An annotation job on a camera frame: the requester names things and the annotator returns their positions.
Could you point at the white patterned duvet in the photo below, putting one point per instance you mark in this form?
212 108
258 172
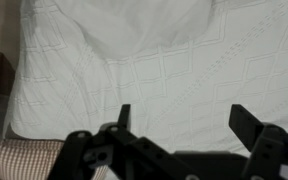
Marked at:
170 80

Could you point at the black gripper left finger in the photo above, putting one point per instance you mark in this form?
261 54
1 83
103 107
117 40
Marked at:
134 156

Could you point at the pink pillow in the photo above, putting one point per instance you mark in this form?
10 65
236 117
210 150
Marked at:
24 158

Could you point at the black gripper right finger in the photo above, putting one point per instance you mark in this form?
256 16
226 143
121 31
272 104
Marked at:
267 146

